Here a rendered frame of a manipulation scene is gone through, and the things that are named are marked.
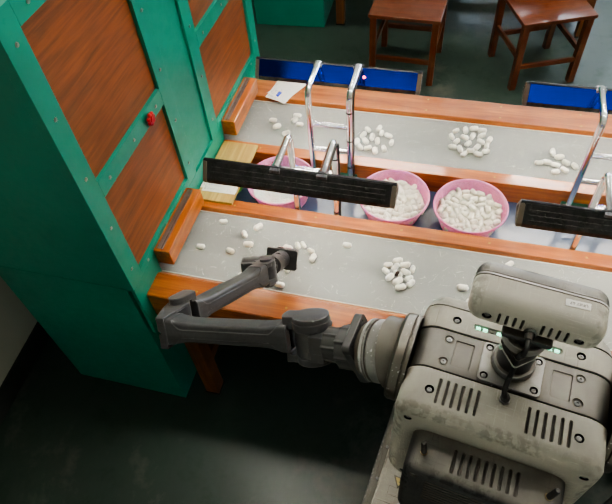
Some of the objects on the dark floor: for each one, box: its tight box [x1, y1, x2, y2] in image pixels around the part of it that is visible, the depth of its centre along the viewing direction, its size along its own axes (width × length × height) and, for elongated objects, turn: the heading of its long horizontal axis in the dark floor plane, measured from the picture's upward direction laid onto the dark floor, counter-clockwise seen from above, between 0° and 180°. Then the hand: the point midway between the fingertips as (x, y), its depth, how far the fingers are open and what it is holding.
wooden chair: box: [368, 0, 448, 86], centre depth 358 cm, size 44×44×91 cm
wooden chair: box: [488, 0, 599, 91], centre depth 347 cm, size 44×44×91 cm
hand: (288, 253), depth 196 cm, fingers closed
